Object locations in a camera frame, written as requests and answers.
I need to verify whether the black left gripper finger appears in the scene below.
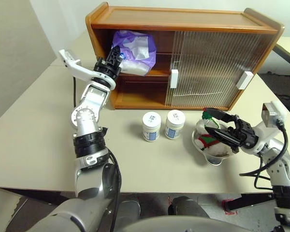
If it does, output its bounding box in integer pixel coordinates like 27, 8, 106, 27
115, 53, 125, 71
107, 46, 121, 66

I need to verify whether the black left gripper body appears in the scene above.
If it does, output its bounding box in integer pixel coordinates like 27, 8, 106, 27
93, 57, 123, 80

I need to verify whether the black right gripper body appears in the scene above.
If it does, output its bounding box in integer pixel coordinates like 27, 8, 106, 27
228, 115, 259, 153

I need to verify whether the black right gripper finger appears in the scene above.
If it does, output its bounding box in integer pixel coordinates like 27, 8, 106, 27
203, 107, 239, 124
205, 126, 240, 147

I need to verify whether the purple and white bag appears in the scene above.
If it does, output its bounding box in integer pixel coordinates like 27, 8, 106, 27
112, 30, 158, 77

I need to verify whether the white plush toy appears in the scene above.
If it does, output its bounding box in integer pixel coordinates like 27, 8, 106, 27
195, 108, 231, 158

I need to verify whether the wooden cabinet shelf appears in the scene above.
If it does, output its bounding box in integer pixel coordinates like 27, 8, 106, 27
118, 69, 173, 78

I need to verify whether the wooden cabinet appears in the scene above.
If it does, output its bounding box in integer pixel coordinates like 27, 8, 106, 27
85, 1, 286, 111

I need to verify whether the metal bowl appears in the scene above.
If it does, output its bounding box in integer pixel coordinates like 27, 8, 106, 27
191, 120, 235, 167

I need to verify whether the ribbed glass sliding door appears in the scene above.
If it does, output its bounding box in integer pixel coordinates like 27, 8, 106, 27
164, 30, 265, 108
173, 30, 274, 108

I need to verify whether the white plastic bottle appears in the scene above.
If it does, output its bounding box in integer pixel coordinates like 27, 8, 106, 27
142, 111, 162, 143
164, 110, 186, 140

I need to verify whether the black table leg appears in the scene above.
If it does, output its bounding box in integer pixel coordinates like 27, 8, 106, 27
226, 192, 275, 213

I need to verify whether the dark rounded shape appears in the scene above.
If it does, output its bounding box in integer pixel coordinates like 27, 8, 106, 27
168, 196, 208, 218

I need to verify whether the silver robot torso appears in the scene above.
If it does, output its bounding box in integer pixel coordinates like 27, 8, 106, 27
116, 214, 283, 232

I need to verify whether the grey rounded shape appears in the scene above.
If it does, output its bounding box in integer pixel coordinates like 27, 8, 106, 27
120, 193, 141, 218

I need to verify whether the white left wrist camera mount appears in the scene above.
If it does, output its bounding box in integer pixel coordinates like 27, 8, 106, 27
58, 49, 116, 91

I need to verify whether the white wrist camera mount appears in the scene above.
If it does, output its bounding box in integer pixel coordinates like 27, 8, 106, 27
243, 101, 288, 155
58, 49, 116, 91

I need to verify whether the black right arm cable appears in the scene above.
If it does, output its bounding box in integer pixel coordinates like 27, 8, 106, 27
239, 118, 289, 189

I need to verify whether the white door handle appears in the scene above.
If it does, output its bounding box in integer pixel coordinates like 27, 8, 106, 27
170, 69, 179, 89
236, 71, 254, 90

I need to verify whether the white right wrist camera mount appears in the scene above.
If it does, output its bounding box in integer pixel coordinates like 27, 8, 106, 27
243, 101, 288, 155

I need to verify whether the black table frame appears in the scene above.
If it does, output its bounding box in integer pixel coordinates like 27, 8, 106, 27
272, 44, 290, 71

